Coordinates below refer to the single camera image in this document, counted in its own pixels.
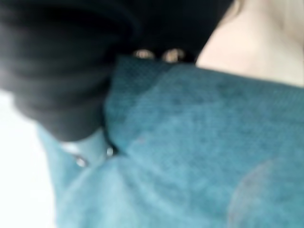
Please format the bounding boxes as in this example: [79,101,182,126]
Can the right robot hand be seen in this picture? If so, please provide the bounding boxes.
[0,0,235,167]

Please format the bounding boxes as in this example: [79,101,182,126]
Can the teal cushion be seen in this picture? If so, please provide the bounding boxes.
[35,55,304,228]

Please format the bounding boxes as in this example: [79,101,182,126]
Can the beige sofa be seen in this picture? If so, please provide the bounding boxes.
[195,0,304,86]

